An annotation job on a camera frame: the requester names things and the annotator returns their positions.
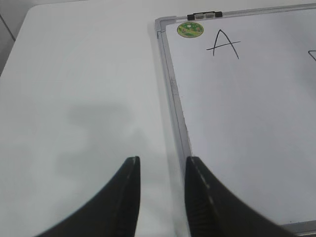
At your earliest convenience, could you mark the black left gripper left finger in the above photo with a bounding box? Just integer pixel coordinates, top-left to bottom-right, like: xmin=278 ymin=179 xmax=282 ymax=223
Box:
xmin=40 ymin=157 xmax=140 ymax=237

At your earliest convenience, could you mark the round green magnet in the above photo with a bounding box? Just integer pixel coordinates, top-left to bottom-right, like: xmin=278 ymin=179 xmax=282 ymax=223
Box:
xmin=177 ymin=22 xmax=204 ymax=38

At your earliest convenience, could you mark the white whiteboard with grey frame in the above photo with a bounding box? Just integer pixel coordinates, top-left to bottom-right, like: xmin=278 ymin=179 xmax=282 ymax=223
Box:
xmin=155 ymin=3 xmax=316 ymax=237

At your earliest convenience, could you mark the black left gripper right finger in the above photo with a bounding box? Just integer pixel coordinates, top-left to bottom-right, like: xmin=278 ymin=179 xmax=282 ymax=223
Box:
xmin=185 ymin=157 xmax=294 ymax=237

